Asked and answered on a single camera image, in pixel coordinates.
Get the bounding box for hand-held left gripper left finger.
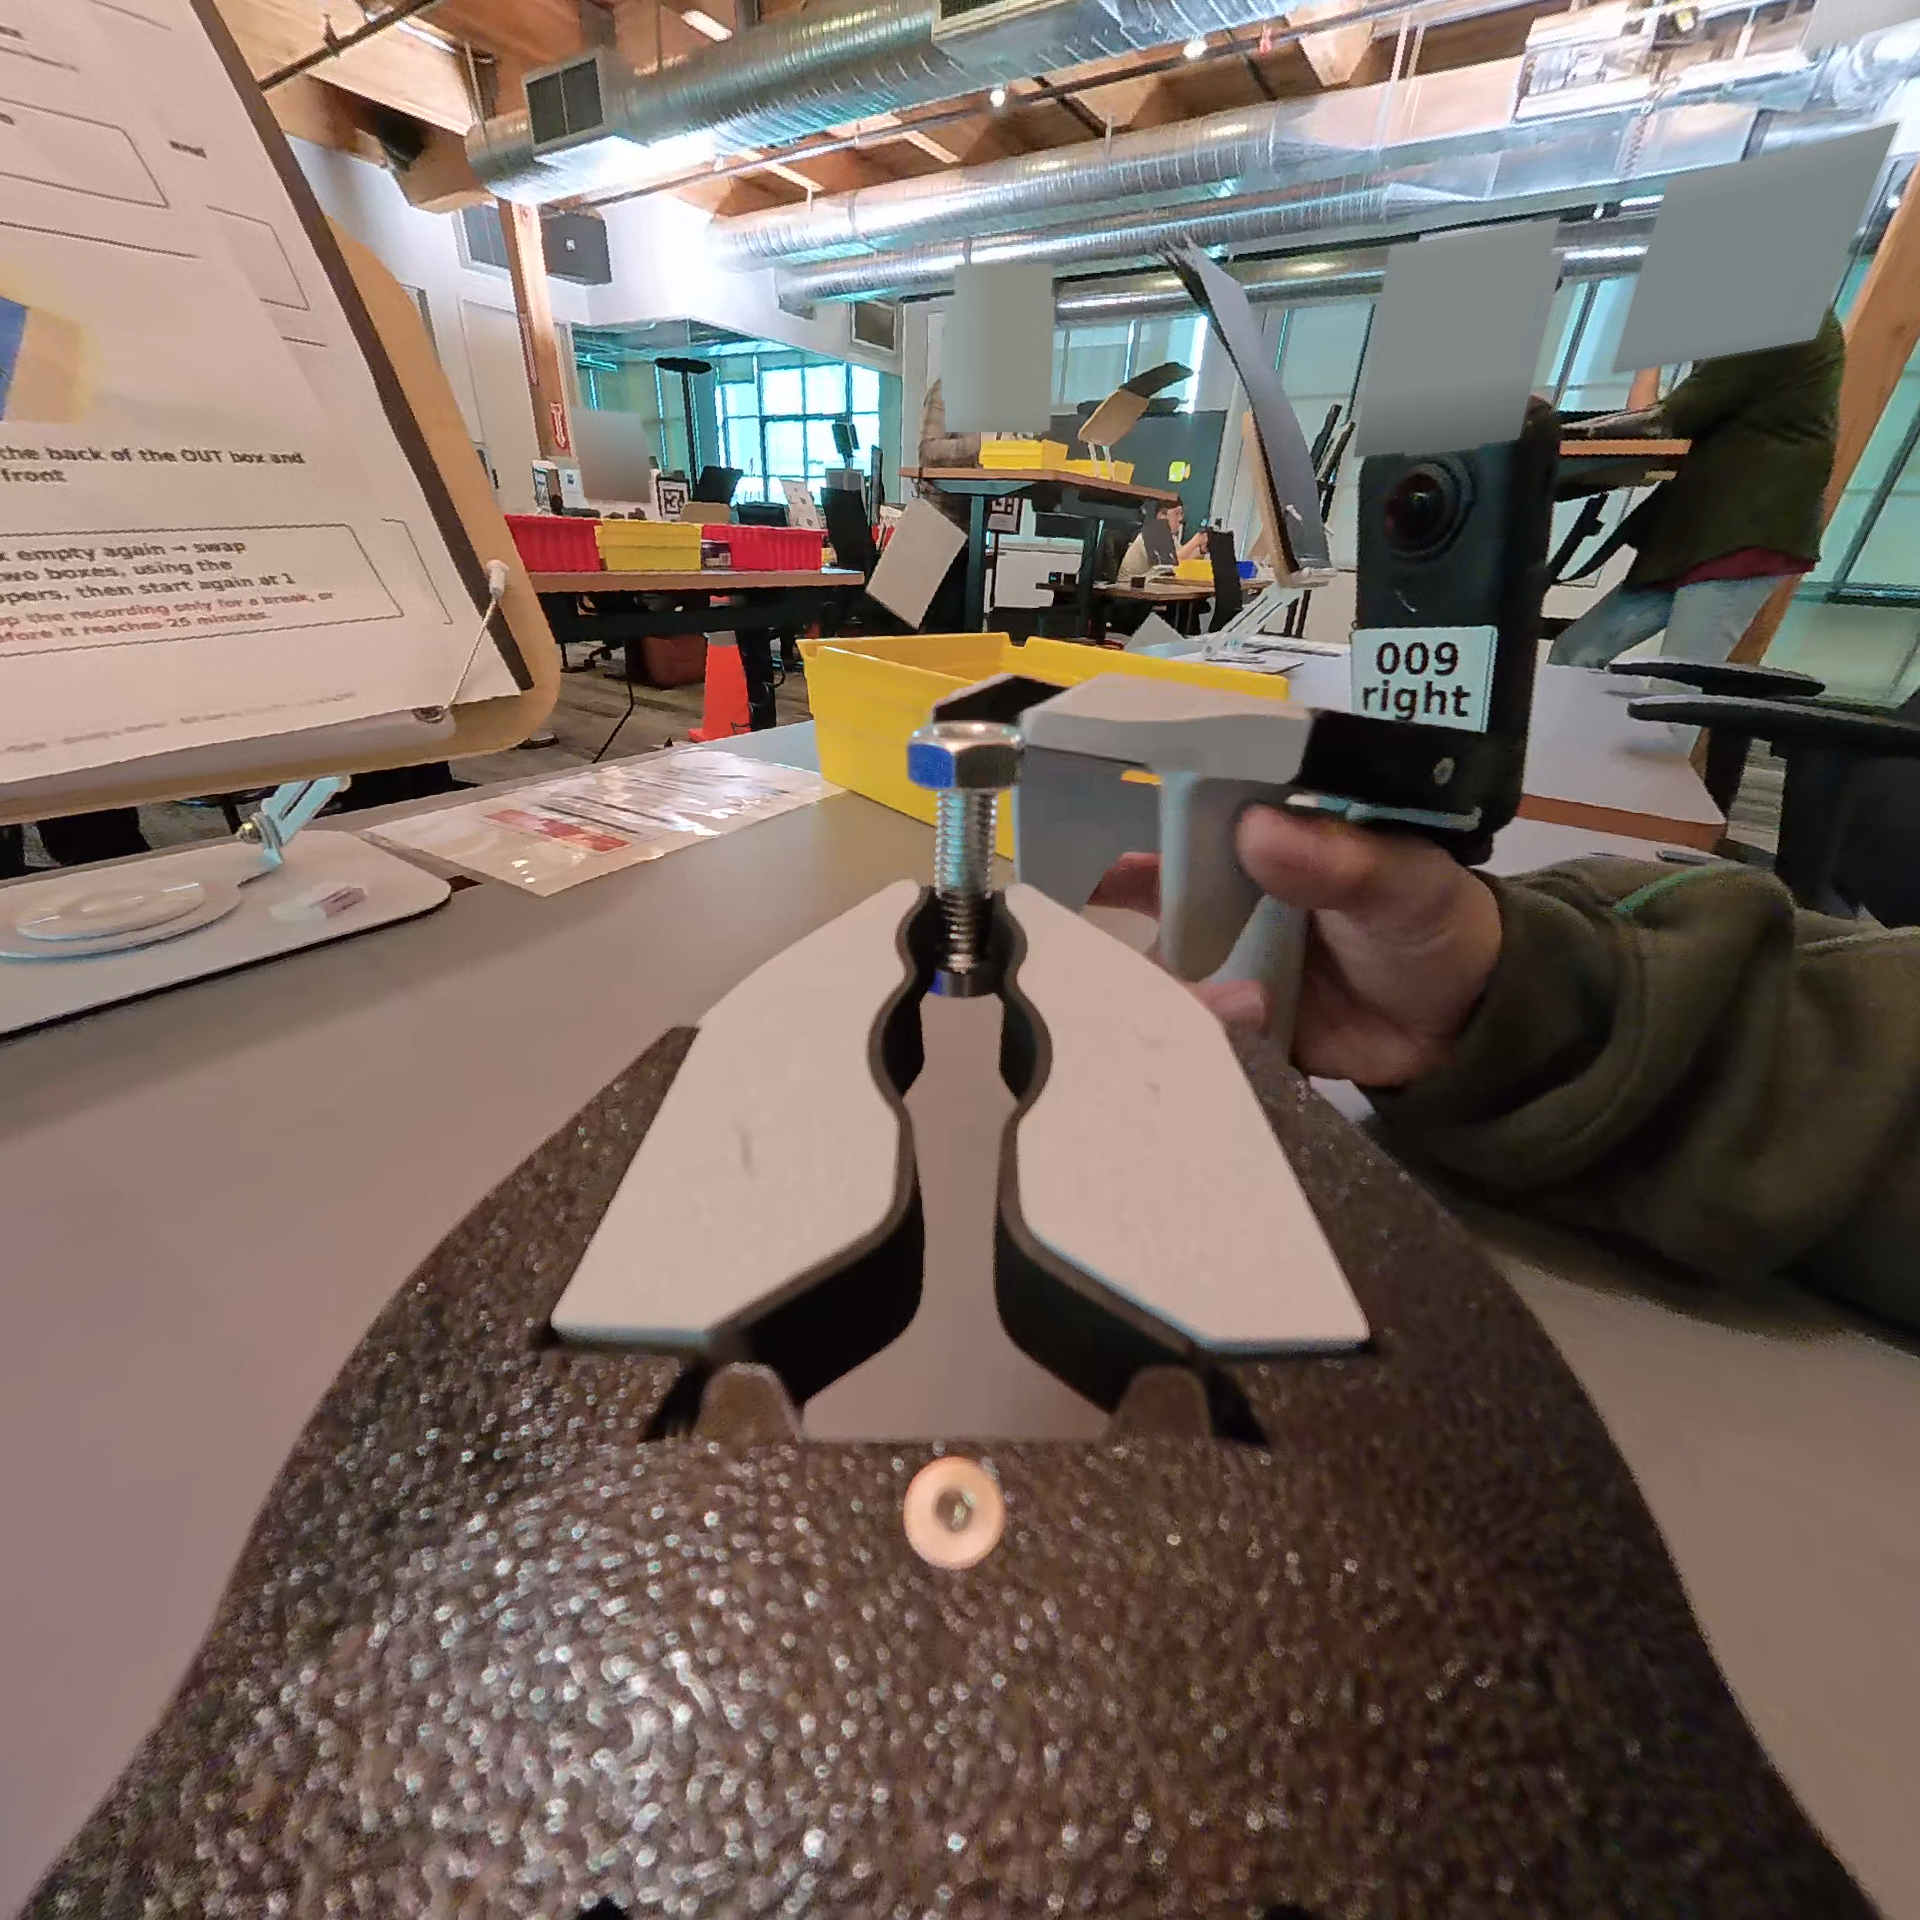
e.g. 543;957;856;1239
551;879;924;1408

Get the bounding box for wooden pillar with red signs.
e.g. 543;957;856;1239
496;195;580;455

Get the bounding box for grey tilted board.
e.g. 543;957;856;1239
867;497;971;630

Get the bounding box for red-label laminated sheet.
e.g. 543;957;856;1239
368;748;846;897

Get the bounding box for person's right hand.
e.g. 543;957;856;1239
1088;801;1506;1093

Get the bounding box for metal stand bracket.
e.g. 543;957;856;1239
241;773;358;879

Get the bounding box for steel hex nut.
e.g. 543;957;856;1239
905;721;1030;800

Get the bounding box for wooden standing desk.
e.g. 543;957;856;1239
902;464;1182;640

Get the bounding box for black board on stand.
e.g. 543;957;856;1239
1161;240;1338;663

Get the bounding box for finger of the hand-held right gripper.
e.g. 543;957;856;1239
1017;673;1360;921
931;671;1076;735

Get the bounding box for black floor lamp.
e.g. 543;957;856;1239
662;356;723;485

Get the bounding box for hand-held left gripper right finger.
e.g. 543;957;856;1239
995;884;1371;1412

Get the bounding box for white elastic cord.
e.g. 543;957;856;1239
411;559;513;721

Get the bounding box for steel bolt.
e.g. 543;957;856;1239
921;785;1010;1001

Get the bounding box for person's right forearm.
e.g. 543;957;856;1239
1371;854;1920;1333

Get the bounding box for printed instruction sheet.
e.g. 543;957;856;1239
0;0;522;791

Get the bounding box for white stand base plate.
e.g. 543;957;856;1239
0;867;452;1039

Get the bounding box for long wooden table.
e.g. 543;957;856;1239
527;563;874;708

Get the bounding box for grey desk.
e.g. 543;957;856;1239
0;720;1920;1920

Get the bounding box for orange traffic cone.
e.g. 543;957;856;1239
690;630;756;742

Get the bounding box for silver ventilation ducts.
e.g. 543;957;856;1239
464;0;1920;318

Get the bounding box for black office chair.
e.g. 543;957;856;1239
1627;661;1920;921

